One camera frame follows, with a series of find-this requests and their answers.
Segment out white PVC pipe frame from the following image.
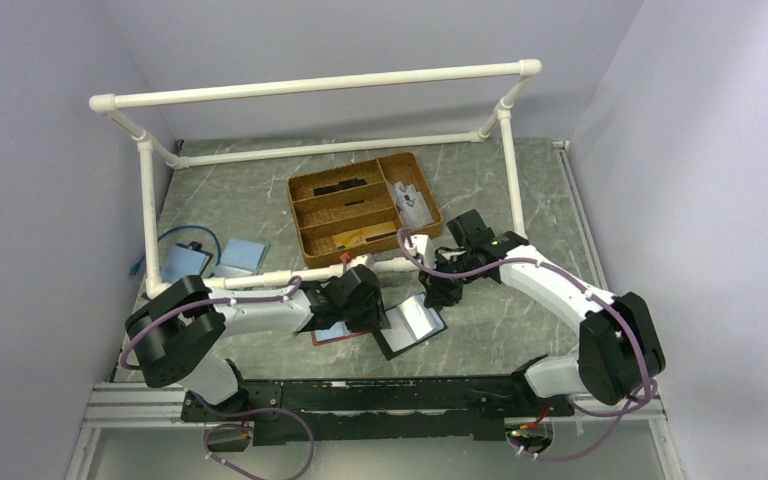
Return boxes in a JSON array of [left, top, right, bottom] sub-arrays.
[[89, 59, 543, 298]]

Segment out brown woven divided tray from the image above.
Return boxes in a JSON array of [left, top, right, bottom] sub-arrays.
[[287, 152, 442, 268]]

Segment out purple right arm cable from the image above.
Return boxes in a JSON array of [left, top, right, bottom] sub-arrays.
[[397, 228, 659, 463]]

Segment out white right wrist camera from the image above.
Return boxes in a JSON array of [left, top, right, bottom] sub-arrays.
[[400, 234, 435, 269]]

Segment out grey cards in tray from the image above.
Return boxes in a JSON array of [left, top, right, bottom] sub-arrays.
[[387, 181, 434, 229]]

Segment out blue card left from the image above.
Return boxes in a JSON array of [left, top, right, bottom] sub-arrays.
[[160, 242, 213, 284]]

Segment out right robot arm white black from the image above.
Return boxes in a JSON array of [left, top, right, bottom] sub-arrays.
[[398, 210, 666, 415]]

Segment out red framed card holder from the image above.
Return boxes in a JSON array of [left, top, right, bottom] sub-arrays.
[[311, 322, 366, 346]]

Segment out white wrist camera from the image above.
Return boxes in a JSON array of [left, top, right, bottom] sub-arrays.
[[339, 252, 375, 274], [400, 234, 435, 269]]

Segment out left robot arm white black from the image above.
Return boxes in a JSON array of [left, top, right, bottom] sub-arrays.
[[119, 265, 390, 420]]

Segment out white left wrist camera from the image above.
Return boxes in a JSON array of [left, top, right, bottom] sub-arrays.
[[339, 252, 375, 274]]

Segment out black card in tray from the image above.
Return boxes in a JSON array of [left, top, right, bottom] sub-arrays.
[[313, 178, 368, 197]]

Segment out gold card in tray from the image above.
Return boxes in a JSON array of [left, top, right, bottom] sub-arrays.
[[332, 221, 397, 250]]

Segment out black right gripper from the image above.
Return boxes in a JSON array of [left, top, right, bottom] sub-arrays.
[[418, 250, 478, 309]]

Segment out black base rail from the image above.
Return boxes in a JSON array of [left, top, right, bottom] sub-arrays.
[[181, 375, 573, 446]]

